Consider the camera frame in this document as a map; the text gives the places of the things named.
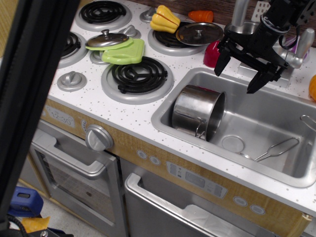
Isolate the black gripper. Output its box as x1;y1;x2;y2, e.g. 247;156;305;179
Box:
214;23;288;94

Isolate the stainless steel pot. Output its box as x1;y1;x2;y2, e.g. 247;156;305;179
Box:
171;84;227;141

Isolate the flat steel pot lid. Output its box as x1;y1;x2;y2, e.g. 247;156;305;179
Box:
175;22;224;46

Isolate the grey sink basin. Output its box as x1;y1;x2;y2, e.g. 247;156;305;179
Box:
152;68;316;188

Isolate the metal utensil in sink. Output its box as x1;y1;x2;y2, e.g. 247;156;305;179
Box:
239;137;300;163

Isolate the red toy pepper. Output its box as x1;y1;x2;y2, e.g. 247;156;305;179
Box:
203;40;220;68

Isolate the small steel saucepan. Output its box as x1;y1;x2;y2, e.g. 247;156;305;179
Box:
237;21;259;35

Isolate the silver faucet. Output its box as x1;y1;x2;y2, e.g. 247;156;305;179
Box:
231;0;316;89

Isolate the purple toy vegetable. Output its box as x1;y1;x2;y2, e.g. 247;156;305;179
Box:
283;36;300;54

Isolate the orange toy carrot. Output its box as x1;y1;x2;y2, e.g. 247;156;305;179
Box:
188;10;214;23

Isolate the white slotted spatula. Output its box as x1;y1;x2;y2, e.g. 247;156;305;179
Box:
251;0;270;22

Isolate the orange toy fruit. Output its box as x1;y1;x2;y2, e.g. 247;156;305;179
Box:
309;75;316;101

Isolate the back right stove burner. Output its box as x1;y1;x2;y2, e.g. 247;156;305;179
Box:
148;30;206;57

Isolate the stove burner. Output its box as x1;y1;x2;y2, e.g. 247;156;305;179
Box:
148;30;206;57
57;32;88;69
75;0;132;32
101;57;174;105

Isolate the yellow toy bell pepper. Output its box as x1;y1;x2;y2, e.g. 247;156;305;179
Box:
150;5;181;34

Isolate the front right stove burner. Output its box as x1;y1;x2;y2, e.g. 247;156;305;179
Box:
101;57;174;105

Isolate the grey stovetop knob back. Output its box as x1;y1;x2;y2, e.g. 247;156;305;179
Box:
139;7;156;23

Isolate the grey stovetop knob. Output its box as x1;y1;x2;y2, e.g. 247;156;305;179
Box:
119;25;141;39
57;71;87;92
139;7;156;23

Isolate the green toy cutting board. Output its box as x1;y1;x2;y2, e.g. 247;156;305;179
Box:
85;38;145;65

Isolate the grey stovetop knob middle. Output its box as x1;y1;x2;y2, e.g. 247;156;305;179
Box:
119;25;141;39

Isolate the dishwasher control panel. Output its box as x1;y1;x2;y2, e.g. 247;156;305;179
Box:
166;161;228;199

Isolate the small domed steel lid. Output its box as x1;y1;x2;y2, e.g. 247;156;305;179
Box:
86;29;129;47

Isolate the back left stove burner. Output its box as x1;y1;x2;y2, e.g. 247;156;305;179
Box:
75;0;132;32

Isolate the silver oven dial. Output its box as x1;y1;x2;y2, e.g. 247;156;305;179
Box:
85;124;114;152

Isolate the silver dishwasher door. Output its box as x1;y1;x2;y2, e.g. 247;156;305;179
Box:
124;173;275;237

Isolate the front left stove burner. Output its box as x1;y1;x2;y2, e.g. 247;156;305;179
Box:
57;32;88;69

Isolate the grey stovetop knob front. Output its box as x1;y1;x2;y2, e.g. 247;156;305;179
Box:
57;71;87;92

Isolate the digital clock panel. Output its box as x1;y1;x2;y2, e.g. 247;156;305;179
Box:
45;106;75;128

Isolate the silver oven door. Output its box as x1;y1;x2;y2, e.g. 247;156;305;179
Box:
30;129;128;237

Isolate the blue clamp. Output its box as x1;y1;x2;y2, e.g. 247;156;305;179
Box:
8;186;44;217

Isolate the yellow cloth on floor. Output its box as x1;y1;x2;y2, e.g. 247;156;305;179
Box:
21;216;50;234

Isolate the metal wire handle right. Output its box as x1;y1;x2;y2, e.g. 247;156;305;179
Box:
300;115;316;131

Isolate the black camera frame bar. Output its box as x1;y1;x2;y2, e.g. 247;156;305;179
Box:
0;0;79;225

